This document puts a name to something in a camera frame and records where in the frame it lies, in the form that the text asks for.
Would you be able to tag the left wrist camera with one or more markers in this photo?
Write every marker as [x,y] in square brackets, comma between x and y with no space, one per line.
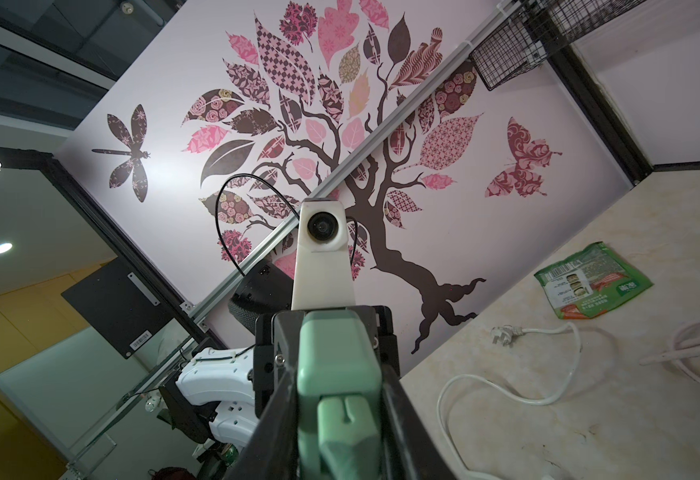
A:
[323,274]

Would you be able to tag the light green charger plug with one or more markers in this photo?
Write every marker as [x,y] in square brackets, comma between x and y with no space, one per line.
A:
[339,382]

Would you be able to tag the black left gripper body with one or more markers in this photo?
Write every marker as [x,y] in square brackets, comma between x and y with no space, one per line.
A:
[276,347]

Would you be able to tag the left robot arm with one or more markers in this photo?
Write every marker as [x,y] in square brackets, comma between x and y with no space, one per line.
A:
[212,397]

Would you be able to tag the aluminium rail left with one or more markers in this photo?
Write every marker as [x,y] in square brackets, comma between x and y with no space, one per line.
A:
[244,122]

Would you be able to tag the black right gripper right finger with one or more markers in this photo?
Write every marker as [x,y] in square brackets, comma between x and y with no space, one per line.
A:
[408,451]

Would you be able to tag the green snack packet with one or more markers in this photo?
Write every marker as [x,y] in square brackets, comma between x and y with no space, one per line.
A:
[591,282]

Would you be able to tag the black wire basket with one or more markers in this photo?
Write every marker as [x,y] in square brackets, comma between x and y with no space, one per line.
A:
[533,31]

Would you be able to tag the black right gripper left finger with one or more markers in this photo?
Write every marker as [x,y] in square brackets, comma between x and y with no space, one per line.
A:
[273,452]

